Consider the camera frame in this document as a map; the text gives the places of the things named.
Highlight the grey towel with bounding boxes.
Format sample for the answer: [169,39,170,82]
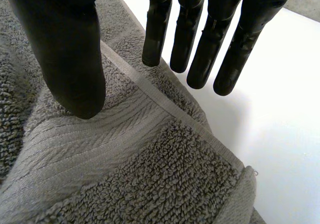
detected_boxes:
[0,0,267,224]

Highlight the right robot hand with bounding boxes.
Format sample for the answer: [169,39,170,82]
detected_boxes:
[5,0,305,120]

